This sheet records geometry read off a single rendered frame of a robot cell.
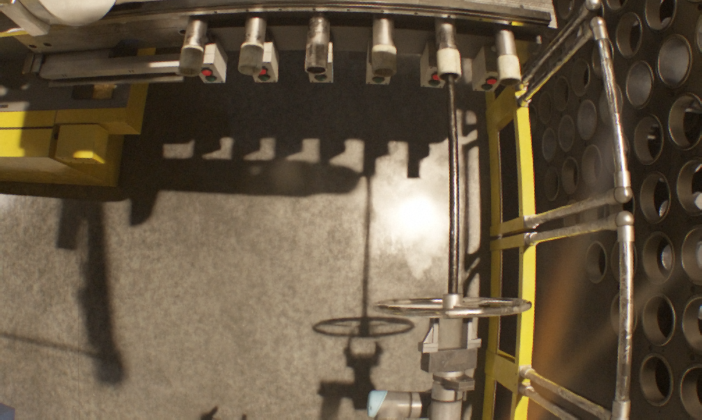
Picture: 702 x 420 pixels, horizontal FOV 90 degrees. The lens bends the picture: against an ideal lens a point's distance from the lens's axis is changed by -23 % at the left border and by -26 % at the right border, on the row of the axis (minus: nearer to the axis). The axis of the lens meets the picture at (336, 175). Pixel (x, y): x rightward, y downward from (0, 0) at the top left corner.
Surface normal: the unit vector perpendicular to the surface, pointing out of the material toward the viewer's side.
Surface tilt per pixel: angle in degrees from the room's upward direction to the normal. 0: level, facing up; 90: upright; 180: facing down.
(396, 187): 0
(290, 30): 90
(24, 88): 0
